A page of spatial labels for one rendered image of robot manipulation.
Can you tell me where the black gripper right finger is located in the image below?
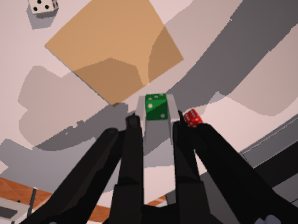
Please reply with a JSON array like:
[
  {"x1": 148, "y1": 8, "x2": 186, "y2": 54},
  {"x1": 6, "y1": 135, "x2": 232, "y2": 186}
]
[{"x1": 166, "y1": 94, "x2": 298, "y2": 224}]

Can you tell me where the red die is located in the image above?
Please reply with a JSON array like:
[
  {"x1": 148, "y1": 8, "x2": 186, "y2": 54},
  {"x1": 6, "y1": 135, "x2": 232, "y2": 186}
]
[{"x1": 184, "y1": 109, "x2": 203, "y2": 127}]

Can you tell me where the grey die with black pips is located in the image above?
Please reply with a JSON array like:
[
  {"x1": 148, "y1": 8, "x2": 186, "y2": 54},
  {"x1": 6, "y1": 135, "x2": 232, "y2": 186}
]
[{"x1": 28, "y1": 0, "x2": 59, "y2": 15}]

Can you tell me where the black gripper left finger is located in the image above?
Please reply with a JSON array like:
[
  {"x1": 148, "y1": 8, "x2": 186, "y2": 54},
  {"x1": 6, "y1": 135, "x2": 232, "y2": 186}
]
[{"x1": 19, "y1": 96, "x2": 147, "y2": 224}]

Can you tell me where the tan flat square mat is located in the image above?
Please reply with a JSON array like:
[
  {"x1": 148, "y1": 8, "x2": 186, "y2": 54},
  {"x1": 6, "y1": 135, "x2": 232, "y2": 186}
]
[{"x1": 45, "y1": 0, "x2": 184, "y2": 107}]

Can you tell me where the green die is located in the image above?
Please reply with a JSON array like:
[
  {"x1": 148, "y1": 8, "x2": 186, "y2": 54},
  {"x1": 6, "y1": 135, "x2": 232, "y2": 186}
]
[{"x1": 145, "y1": 93, "x2": 168, "y2": 121}]

